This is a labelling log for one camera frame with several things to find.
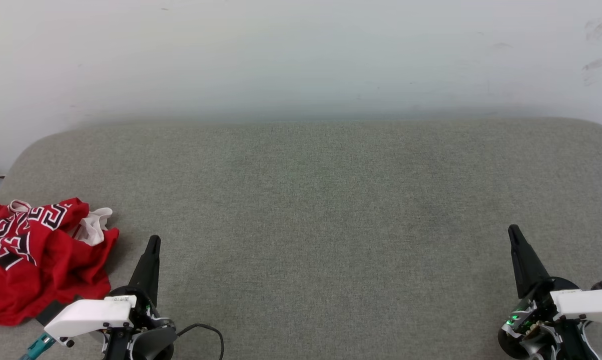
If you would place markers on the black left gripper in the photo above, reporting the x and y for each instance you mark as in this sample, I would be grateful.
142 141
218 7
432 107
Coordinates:
143 312

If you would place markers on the grey fabric sofa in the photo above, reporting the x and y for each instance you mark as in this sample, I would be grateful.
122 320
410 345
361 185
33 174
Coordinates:
306 225

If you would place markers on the red and white jersey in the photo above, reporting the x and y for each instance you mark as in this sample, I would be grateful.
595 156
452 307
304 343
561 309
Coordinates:
45 270

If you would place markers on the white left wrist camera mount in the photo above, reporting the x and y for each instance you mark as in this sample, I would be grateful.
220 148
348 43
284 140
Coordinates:
88 315

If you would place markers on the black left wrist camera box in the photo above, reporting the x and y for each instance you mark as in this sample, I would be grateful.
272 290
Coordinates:
55 310

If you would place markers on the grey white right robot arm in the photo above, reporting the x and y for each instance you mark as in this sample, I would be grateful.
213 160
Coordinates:
576 345

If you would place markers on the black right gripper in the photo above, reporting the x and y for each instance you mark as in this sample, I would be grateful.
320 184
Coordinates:
536 305

